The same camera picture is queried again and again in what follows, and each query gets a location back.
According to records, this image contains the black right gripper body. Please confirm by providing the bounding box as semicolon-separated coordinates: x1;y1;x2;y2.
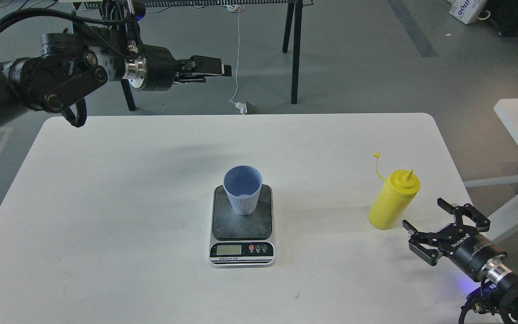
438;227;506;282

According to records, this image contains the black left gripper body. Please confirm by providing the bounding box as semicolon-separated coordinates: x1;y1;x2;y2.
124;45;181;92

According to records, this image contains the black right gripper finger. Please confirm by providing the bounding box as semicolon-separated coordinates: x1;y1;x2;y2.
437;198;491;234
402;220;451;266

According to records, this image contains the yellow squeeze bottle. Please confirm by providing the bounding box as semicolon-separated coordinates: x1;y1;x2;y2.
367;152;420;230

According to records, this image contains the blue plastic cup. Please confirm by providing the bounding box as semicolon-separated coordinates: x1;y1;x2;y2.
223;165;263;216

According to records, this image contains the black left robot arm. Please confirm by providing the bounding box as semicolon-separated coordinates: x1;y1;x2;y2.
0;0;232;128

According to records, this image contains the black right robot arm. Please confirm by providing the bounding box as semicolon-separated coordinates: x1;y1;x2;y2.
402;198;518;324

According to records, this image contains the digital kitchen scale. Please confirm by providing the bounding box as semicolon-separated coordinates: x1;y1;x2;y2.
208;184;276;268

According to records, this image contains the white power adapter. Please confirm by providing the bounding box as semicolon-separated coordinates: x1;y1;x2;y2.
235;101;258;115

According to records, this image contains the black trestle table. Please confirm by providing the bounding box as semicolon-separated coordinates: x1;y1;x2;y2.
72;0;316;111

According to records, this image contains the white cardboard box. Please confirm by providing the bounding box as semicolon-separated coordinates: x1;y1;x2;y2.
447;0;488;25

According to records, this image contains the white hanging cable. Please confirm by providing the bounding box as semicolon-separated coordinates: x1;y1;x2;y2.
228;4;246;106

